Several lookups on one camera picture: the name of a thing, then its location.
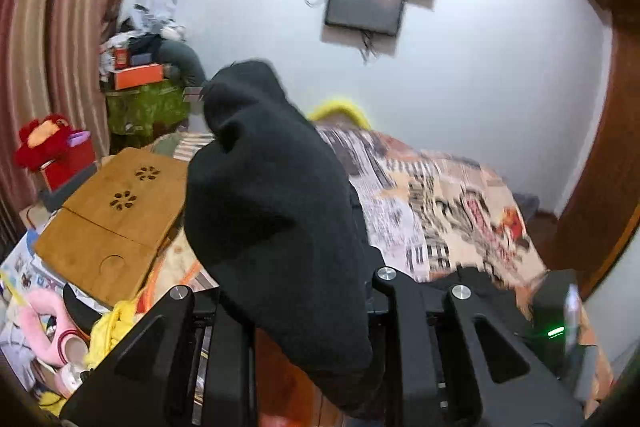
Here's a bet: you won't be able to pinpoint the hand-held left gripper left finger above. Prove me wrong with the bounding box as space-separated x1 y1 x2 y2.
60 285 259 427

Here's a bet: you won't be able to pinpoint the black zip jacket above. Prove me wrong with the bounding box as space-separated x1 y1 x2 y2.
184 61 540 419

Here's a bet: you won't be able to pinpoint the grey storage box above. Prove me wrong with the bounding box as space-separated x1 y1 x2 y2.
36 163 102 214

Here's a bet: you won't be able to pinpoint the red plush toy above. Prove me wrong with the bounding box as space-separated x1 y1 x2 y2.
13 117 74 170

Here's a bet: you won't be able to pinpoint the pile of clutter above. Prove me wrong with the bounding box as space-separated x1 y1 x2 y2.
99 0 189 72

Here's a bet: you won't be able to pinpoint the printed blanket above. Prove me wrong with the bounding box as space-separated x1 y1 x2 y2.
145 127 617 427

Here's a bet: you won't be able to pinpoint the brown wooden door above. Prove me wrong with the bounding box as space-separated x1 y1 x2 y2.
542 0 640 304

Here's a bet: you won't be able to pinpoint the pink neck pillow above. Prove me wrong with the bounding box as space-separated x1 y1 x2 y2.
17 289 92 367

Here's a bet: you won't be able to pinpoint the white printed sheets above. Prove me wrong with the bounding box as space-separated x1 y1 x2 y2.
0 231 76 388

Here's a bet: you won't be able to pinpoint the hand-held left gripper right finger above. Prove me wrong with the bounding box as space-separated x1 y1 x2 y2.
366 267 587 427

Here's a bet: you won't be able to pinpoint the black dangling cables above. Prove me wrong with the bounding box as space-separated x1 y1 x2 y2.
356 31 382 66

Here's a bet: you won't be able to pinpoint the green patterned box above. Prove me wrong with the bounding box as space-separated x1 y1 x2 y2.
106 79 192 138

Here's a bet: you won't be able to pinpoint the small wall monitor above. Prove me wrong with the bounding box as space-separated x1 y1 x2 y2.
324 0 407 39

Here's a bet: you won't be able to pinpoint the bamboo lap desk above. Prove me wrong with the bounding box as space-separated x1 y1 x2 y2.
34 147 192 311

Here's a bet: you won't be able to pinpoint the red box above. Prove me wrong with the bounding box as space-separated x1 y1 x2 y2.
40 139 97 193

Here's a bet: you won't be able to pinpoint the striped curtain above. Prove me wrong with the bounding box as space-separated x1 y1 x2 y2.
0 0 167 249

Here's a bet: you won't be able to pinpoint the yellow cloth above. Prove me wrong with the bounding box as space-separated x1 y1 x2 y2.
37 299 147 409

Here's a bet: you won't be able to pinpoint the black cap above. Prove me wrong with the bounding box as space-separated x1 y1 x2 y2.
62 282 109 344

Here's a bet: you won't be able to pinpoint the yellow fluffy pillow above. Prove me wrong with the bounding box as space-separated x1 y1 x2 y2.
306 96 374 130

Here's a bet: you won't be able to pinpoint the grey cushion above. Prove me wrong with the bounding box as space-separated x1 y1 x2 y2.
157 43 207 89

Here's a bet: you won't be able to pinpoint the orange box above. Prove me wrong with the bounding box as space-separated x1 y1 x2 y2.
112 63 166 90

